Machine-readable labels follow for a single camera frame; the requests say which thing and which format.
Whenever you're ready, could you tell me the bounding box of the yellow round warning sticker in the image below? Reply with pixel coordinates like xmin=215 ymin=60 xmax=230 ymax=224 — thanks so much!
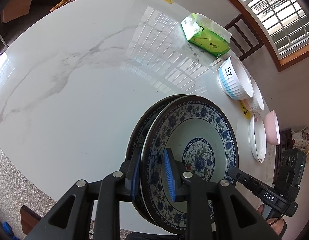
xmin=240 ymin=101 xmax=252 ymax=120

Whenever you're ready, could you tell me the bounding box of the white bowl blue band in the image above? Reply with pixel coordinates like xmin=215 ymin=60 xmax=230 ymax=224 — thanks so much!
xmin=218 ymin=56 xmax=253 ymax=101

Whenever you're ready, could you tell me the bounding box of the person's right hand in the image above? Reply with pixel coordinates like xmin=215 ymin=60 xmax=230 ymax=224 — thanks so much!
xmin=267 ymin=218 xmax=287 ymax=238

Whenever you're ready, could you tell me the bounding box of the small blue floral plate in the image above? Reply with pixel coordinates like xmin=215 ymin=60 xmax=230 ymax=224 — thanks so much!
xmin=140 ymin=95 xmax=239 ymax=235

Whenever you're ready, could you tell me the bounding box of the white rabbit bowl pink band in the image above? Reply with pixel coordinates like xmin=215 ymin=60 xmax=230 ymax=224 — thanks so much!
xmin=241 ymin=76 xmax=264 ymax=113

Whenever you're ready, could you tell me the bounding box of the green tissue pack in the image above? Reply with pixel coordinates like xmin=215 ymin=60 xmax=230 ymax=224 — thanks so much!
xmin=181 ymin=13 xmax=232 ymax=57

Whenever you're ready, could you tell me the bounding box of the white plate with pink rose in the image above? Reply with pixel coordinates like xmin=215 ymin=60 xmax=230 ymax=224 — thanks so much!
xmin=249 ymin=113 xmax=267 ymax=163

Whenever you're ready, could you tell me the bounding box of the pink covered cabinet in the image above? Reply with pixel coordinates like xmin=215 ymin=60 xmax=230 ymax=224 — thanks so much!
xmin=0 ymin=0 xmax=32 ymax=24

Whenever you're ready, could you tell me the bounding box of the dark wooden chair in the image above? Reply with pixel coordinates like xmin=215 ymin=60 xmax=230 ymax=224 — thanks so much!
xmin=225 ymin=14 xmax=264 ymax=61

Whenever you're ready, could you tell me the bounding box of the large pink bowl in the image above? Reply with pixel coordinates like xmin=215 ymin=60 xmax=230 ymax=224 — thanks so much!
xmin=264 ymin=110 xmax=280 ymax=146

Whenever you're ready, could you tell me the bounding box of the large blue floral plate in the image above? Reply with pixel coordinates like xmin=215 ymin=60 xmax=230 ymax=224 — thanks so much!
xmin=126 ymin=94 xmax=186 ymax=225

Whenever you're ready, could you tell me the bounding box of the wood framed window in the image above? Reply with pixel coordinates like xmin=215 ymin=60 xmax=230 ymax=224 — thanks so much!
xmin=228 ymin=0 xmax=309 ymax=72

